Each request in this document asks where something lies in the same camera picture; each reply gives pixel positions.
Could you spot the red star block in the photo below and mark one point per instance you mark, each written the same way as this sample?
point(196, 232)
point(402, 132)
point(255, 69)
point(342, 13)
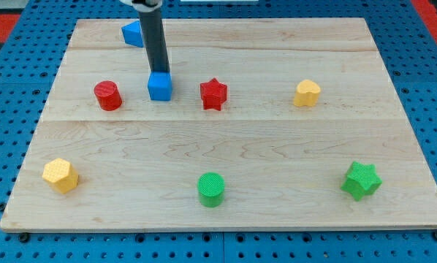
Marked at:
point(213, 94)

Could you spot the yellow heart block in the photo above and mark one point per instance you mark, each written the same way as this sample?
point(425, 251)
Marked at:
point(306, 94)

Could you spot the green star block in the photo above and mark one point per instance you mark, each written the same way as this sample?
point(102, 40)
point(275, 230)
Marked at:
point(361, 180)

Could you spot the wooden board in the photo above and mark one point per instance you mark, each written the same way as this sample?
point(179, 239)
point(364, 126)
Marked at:
point(283, 165)

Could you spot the green cylinder block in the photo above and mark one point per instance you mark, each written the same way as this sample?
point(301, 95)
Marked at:
point(211, 187)

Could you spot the blue cube block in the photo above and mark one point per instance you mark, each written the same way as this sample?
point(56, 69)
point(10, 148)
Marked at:
point(160, 86)

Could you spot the red cylinder block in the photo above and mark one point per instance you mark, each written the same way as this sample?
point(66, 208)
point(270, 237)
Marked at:
point(107, 95)

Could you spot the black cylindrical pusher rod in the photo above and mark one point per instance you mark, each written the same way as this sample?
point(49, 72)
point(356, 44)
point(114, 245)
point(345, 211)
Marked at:
point(154, 41)

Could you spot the blue triangle block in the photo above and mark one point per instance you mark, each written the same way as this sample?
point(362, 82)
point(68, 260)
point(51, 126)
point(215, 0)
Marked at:
point(132, 34)

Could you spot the yellow hexagon block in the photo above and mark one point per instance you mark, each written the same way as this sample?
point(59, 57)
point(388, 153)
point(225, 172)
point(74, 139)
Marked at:
point(60, 175)

